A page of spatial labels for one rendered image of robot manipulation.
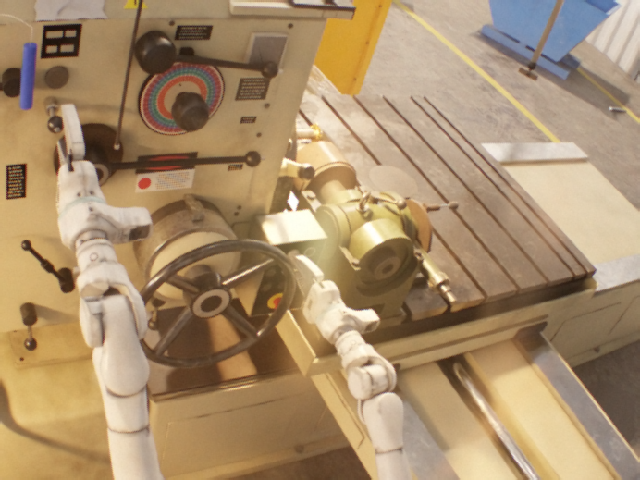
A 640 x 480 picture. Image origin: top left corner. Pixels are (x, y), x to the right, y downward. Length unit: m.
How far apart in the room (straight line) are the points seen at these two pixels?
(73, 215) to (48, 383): 1.24
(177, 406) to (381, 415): 0.99
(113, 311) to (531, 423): 1.79
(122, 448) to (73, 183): 0.38
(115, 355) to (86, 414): 1.25
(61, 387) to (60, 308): 0.54
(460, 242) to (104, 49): 1.56
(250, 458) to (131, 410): 1.85
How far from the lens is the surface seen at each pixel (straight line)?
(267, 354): 2.37
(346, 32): 4.68
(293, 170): 1.65
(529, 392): 2.55
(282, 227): 1.66
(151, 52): 1.25
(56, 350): 2.25
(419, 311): 2.14
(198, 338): 2.36
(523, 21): 7.69
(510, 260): 2.53
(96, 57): 1.30
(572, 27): 7.55
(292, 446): 2.85
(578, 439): 2.54
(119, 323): 0.91
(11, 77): 1.24
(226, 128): 1.48
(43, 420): 2.14
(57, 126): 1.24
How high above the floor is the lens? 2.37
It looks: 38 degrees down
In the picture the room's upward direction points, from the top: 20 degrees clockwise
